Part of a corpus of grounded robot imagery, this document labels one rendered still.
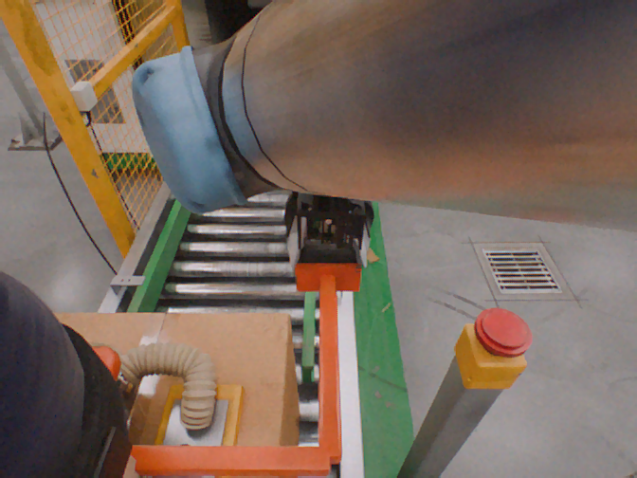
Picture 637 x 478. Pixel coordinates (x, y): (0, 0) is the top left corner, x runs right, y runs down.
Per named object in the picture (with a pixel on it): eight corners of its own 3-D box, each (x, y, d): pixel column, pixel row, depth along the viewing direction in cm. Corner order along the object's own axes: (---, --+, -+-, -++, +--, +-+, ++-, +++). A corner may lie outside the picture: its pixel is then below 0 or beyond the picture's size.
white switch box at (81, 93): (87, 101, 110) (79, 80, 105) (99, 101, 110) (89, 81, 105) (78, 111, 105) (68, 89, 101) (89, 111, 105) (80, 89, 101)
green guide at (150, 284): (215, 98, 211) (212, 82, 205) (234, 98, 211) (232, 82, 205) (84, 381, 96) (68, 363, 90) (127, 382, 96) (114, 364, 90)
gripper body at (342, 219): (295, 253, 44) (290, 161, 35) (299, 205, 50) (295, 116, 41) (363, 254, 44) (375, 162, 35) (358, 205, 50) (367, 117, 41)
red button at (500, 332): (463, 321, 56) (470, 304, 53) (512, 321, 56) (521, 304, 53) (477, 366, 51) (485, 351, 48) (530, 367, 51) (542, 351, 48)
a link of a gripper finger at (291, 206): (275, 234, 50) (297, 182, 44) (276, 226, 51) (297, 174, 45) (310, 243, 51) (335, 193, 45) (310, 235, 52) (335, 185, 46)
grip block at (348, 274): (299, 248, 59) (297, 223, 56) (355, 248, 59) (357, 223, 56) (296, 292, 53) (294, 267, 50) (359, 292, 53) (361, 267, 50)
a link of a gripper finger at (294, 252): (272, 285, 50) (294, 238, 44) (276, 252, 55) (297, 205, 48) (295, 291, 51) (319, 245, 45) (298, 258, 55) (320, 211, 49)
